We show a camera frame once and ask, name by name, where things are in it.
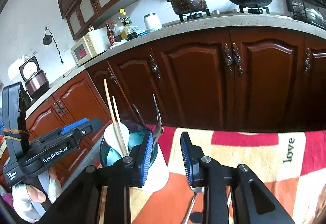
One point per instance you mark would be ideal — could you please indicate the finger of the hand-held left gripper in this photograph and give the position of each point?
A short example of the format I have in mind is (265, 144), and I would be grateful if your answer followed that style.
(73, 126)
(93, 124)

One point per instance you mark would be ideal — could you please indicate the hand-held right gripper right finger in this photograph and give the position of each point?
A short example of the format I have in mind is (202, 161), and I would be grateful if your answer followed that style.
(185, 160)

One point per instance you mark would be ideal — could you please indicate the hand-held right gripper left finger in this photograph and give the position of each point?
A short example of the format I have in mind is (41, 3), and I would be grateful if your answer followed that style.
(146, 157)

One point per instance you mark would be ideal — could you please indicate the white utensil holder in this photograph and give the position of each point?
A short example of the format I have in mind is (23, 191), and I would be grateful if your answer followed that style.
(158, 175)

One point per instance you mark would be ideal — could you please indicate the white plastic spoon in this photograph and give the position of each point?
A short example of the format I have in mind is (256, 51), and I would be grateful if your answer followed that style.
(112, 137)

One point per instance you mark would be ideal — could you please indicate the steel fork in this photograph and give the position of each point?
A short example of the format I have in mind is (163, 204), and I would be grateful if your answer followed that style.
(158, 117)

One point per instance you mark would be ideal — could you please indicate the person's left hand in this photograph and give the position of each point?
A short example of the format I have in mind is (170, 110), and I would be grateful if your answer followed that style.
(35, 194)

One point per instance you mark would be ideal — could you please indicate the rice cooker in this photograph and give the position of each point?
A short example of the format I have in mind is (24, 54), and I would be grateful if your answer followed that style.
(35, 79)

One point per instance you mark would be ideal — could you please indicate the printed patchwork blanket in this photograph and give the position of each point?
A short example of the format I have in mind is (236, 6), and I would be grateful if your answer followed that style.
(254, 163)

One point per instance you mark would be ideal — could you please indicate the cream microwave oven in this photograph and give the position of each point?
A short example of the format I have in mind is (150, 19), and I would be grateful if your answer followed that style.
(85, 47)

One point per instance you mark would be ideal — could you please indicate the brown wooden base cabinet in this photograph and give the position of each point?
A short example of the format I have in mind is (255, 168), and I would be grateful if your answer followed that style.
(193, 81)

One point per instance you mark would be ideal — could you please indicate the brown bottle red label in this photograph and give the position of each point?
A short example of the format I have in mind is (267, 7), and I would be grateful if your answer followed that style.
(110, 34)

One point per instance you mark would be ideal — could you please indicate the white canister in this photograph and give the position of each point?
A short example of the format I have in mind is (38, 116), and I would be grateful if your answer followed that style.
(152, 22)

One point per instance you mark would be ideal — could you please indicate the gas stove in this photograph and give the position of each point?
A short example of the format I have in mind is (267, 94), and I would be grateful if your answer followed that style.
(196, 15)

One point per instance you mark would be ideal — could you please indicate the black cooking pot with lid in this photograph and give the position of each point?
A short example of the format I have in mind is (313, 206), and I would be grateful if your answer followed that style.
(188, 1)

